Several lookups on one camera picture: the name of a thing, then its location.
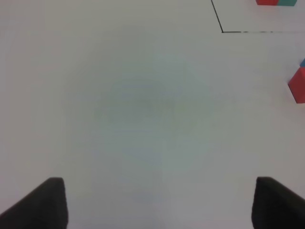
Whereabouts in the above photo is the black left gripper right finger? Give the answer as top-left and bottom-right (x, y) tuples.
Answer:
(251, 177), (305, 229)

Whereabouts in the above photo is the blue cube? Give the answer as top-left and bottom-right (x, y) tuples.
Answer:
(300, 59), (305, 67)

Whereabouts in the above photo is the template red cube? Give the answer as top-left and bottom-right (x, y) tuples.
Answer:
(256, 0), (278, 6)

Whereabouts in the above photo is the template green cube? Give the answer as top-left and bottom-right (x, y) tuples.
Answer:
(277, 0), (297, 7)

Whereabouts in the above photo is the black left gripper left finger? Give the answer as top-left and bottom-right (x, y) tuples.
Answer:
(0, 177), (68, 229)

